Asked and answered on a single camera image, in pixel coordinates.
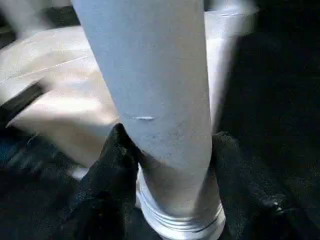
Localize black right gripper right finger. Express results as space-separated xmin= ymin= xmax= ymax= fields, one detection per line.
xmin=211 ymin=131 xmax=320 ymax=240

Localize white plastic table top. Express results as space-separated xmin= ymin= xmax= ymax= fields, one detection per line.
xmin=0 ymin=8 xmax=260 ymax=240

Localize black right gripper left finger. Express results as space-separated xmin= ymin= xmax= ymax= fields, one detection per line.
xmin=59 ymin=123 xmax=151 ymax=240

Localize white plastic table leg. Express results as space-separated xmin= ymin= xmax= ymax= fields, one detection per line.
xmin=71 ymin=0 xmax=227 ymax=240

